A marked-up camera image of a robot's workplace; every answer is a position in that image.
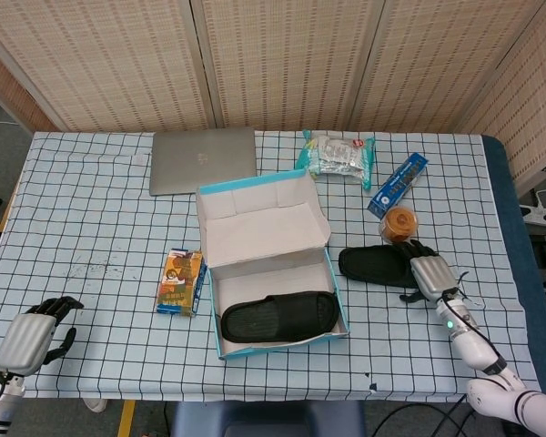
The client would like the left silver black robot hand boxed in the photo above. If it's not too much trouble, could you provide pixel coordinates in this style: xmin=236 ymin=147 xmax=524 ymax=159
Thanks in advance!
xmin=0 ymin=295 xmax=86 ymax=377

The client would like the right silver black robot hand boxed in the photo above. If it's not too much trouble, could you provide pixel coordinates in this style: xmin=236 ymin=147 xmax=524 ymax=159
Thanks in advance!
xmin=399 ymin=239 xmax=460 ymax=305

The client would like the black rubber slipper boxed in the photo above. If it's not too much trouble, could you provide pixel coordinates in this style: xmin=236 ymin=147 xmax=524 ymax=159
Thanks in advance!
xmin=338 ymin=244 xmax=420 ymax=289
xmin=220 ymin=290 xmax=340 ymax=343

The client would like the open blue cardboard shoe box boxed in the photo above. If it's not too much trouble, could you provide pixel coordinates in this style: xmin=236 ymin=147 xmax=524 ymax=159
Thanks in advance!
xmin=195 ymin=169 xmax=350 ymax=361

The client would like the orange round jar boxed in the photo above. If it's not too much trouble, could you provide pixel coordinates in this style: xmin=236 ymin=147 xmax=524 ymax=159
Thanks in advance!
xmin=379 ymin=205 xmax=420 ymax=247

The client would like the dark blue padded table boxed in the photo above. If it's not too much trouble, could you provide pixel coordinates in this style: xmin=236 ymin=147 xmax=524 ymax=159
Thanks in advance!
xmin=481 ymin=135 xmax=546 ymax=395

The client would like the long blue printed box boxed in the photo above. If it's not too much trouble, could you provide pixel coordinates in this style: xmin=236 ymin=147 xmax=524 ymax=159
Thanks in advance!
xmin=367 ymin=152 xmax=430 ymax=219

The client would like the white plastic floor stand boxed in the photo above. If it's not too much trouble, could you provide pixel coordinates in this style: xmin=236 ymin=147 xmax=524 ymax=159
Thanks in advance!
xmin=518 ymin=188 xmax=546 ymax=228

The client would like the yellow floor tape strip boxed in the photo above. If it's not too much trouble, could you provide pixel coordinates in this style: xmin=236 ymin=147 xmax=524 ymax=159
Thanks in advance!
xmin=116 ymin=400 xmax=137 ymax=437

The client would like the blue checked tablecloth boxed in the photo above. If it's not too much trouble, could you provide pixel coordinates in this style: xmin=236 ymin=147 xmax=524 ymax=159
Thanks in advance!
xmin=0 ymin=130 xmax=542 ymax=404

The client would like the teal plastic snack bag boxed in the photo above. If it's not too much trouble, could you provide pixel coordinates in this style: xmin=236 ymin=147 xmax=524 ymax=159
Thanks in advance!
xmin=299 ymin=129 xmax=378 ymax=191

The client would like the orange printed small carton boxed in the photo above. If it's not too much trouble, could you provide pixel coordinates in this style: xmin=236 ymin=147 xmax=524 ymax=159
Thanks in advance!
xmin=154 ymin=248 xmax=207 ymax=318

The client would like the dark blue chair seat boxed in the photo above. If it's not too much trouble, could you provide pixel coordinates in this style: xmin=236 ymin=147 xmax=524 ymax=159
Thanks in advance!
xmin=170 ymin=400 xmax=368 ymax=437

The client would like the grey closed laptop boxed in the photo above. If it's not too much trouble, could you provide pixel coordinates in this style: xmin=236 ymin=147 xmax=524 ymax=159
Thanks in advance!
xmin=148 ymin=127 xmax=258 ymax=197

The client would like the beige woven folding screen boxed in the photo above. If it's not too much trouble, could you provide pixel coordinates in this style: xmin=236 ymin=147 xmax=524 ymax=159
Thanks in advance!
xmin=0 ymin=0 xmax=546 ymax=192

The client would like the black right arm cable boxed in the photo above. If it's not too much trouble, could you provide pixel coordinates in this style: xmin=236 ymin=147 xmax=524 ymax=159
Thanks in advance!
xmin=440 ymin=295 xmax=509 ymax=368

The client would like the black floor cable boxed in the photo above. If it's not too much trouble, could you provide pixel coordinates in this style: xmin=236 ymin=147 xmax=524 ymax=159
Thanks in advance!
xmin=372 ymin=395 xmax=474 ymax=437

